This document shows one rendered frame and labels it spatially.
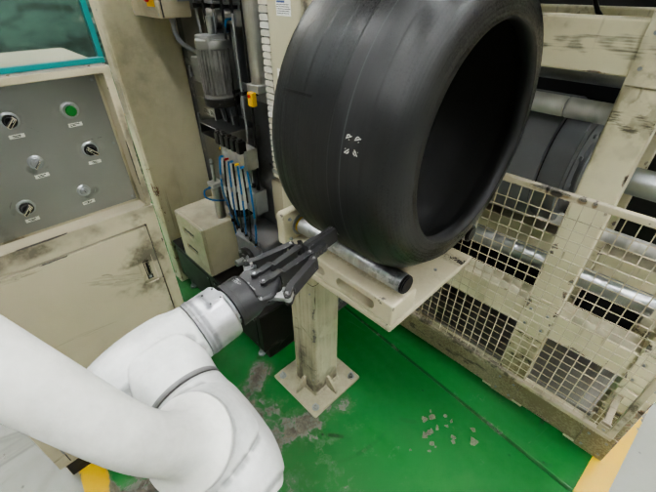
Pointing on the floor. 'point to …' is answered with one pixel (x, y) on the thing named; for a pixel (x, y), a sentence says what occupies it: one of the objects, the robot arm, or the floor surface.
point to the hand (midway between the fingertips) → (321, 242)
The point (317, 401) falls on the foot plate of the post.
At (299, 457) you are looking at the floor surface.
